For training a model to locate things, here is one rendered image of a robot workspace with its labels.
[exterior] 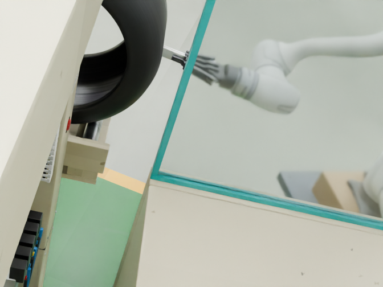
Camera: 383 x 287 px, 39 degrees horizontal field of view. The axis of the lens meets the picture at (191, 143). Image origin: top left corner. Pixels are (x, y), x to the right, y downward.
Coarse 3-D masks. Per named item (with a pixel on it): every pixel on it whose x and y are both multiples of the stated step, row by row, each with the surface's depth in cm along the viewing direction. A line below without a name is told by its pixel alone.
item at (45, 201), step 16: (64, 112) 126; (64, 128) 130; (64, 144) 141; (48, 160) 136; (48, 192) 143; (32, 208) 148; (48, 208) 148; (48, 224) 153; (48, 240) 167; (32, 272) 167
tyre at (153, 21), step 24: (120, 0) 129; (144, 0) 133; (120, 24) 133; (144, 24) 135; (120, 48) 169; (144, 48) 138; (96, 72) 173; (120, 72) 171; (144, 72) 143; (96, 96) 167; (120, 96) 147; (72, 120) 154; (96, 120) 156
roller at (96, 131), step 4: (100, 120) 163; (88, 124) 160; (92, 124) 160; (96, 124) 160; (100, 124) 162; (88, 128) 158; (92, 128) 158; (96, 128) 159; (100, 128) 162; (84, 132) 158; (88, 132) 157; (92, 132) 157; (96, 132) 158; (84, 136) 156; (88, 136) 155; (92, 136) 156; (96, 136) 157; (96, 140) 157
